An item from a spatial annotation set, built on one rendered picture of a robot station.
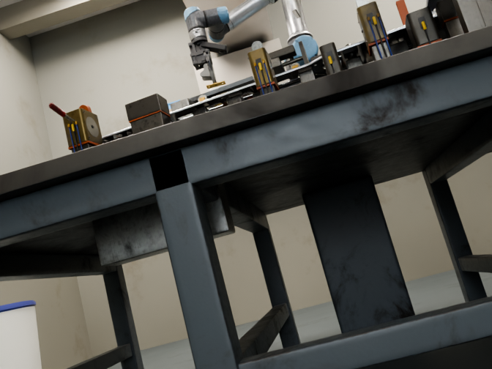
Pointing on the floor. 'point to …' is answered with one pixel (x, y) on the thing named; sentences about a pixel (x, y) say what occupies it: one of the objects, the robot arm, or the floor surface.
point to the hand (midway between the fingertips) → (214, 80)
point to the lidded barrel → (19, 336)
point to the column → (357, 255)
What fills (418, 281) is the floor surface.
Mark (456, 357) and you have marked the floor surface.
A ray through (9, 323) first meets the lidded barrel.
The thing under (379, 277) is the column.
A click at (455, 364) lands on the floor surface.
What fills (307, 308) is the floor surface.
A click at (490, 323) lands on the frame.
